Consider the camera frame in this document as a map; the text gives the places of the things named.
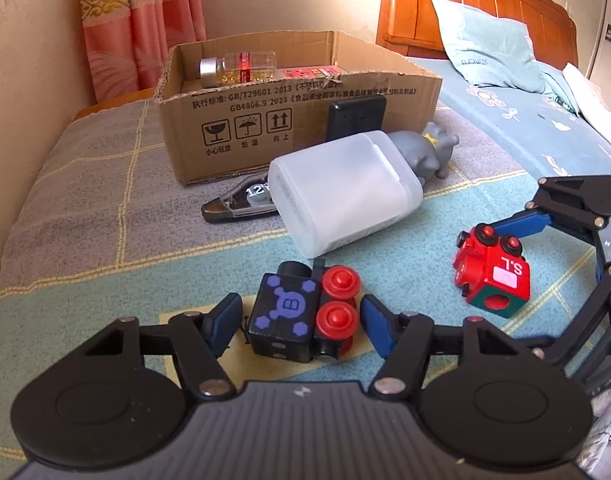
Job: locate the blue floral bed sheet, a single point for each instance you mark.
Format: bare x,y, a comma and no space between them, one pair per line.
510,125

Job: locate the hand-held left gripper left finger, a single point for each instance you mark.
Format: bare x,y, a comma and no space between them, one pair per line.
225,320

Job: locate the brown cardboard box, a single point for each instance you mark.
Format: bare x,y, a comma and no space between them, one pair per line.
305,125

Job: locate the red toy train block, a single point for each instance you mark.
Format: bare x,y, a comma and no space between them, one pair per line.
495,270

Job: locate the light blue pillow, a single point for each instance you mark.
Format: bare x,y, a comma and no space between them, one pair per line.
490,50

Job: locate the pink patterned curtain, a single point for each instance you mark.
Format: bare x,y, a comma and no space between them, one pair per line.
135,25

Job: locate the black toy train block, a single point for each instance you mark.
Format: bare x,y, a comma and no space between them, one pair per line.
285,320

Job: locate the yellow paper card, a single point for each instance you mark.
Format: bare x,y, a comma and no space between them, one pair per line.
168,319

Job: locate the translucent white plastic bottle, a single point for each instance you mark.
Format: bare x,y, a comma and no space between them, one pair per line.
350,195

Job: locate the black rectangular device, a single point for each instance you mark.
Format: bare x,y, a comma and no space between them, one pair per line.
358,115

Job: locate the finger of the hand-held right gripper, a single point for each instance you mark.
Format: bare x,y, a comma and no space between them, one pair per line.
590,310
528,222

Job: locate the white folded quilt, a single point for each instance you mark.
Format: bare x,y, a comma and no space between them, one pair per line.
600,100

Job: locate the grey animal figurine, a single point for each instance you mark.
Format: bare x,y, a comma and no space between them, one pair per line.
420,152

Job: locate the clear case with red label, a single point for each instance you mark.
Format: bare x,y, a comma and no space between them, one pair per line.
310,71

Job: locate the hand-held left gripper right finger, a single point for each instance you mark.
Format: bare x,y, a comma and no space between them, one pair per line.
380,325

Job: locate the glass bottle of gold capsules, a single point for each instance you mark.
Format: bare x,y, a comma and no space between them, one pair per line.
245,67

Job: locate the black tape measure tool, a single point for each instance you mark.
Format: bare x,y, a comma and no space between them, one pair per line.
235,202

